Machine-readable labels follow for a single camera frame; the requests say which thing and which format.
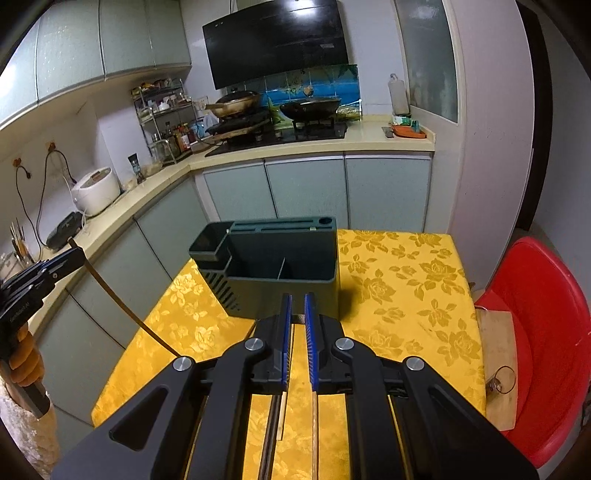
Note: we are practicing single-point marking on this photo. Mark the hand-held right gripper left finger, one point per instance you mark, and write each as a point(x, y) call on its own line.
point(286, 341)

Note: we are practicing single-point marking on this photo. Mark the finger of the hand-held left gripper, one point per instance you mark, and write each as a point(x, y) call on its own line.
point(57, 271)
point(64, 258)

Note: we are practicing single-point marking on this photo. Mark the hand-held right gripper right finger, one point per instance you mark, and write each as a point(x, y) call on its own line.
point(310, 341)

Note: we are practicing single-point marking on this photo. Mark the dark green utensil holder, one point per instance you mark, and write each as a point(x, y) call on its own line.
point(258, 295)

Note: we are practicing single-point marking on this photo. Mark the person's left forearm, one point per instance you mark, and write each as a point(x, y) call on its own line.
point(25, 438)

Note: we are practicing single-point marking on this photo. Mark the person's left hand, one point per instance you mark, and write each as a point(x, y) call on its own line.
point(27, 360)

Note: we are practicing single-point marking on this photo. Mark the black electric griddle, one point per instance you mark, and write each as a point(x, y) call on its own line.
point(62, 228)

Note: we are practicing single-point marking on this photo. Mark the upright wooden chopsticks bundle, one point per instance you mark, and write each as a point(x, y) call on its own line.
point(18, 244)

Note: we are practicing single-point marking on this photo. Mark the white rice cooker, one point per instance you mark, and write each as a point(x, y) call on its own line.
point(94, 191)

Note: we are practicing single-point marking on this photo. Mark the yellow floral tablecloth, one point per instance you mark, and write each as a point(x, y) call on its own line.
point(406, 300)

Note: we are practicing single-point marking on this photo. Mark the black pepper grinder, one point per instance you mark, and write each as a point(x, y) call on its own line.
point(135, 168)

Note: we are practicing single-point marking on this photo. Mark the pale green lower cabinets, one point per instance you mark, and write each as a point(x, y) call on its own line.
point(304, 189)

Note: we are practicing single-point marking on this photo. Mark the pale green cabinets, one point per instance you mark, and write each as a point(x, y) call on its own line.
point(304, 189)
point(69, 46)

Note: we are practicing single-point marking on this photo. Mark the metal spice rack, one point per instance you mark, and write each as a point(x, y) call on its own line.
point(159, 106)

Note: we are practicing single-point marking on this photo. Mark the wooden cutting board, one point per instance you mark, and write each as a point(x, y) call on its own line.
point(496, 341)

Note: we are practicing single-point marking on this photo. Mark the black glass gas stove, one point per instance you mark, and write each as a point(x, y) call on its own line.
point(295, 136)

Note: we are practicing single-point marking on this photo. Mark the pale green upper cabinets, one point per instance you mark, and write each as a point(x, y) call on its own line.
point(69, 46)

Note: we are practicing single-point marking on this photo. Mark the black portable burner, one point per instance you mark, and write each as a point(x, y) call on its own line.
point(244, 124)

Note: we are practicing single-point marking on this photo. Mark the grey knife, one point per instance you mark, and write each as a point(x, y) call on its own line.
point(387, 132)

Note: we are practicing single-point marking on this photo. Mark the orange tray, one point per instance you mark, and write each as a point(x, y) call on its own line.
point(408, 134)

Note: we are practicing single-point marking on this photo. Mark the red plastic chair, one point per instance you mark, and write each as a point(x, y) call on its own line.
point(540, 323)

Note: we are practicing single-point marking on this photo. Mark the black wok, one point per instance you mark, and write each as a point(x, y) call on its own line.
point(309, 109)

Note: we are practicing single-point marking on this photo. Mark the golden frying pan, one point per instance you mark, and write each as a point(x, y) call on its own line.
point(238, 101)

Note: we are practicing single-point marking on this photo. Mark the green white packet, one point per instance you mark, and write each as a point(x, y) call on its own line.
point(404, 121)

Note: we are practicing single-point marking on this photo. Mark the blue seascape tile mural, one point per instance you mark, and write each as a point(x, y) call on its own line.
point(323, 85)

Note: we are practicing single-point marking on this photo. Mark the white plastic bottle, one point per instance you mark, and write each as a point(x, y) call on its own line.
point(398, 97)

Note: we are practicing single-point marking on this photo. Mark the black range hood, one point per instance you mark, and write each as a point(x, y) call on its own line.
point(277, 41)

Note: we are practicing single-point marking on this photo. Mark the frosted glass door panel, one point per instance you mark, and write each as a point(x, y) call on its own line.
point(429, 55)

